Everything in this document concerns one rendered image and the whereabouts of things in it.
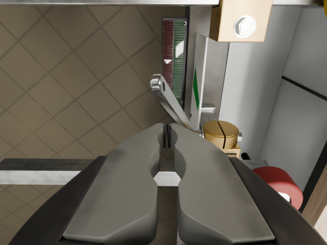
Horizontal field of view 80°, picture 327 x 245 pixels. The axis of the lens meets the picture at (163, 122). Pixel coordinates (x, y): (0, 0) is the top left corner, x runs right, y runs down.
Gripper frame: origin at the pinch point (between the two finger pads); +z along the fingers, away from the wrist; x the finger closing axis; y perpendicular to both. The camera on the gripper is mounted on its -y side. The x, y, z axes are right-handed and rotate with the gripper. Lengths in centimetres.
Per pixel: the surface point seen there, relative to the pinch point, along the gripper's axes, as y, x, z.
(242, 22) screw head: -5.9, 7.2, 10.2
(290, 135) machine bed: 16.8, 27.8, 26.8
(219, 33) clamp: -4.8, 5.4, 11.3
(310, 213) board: 20.2, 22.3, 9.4
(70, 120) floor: 50, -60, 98
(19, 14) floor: -8, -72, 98
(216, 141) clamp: 8.4, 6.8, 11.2
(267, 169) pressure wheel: 12.1, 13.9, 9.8
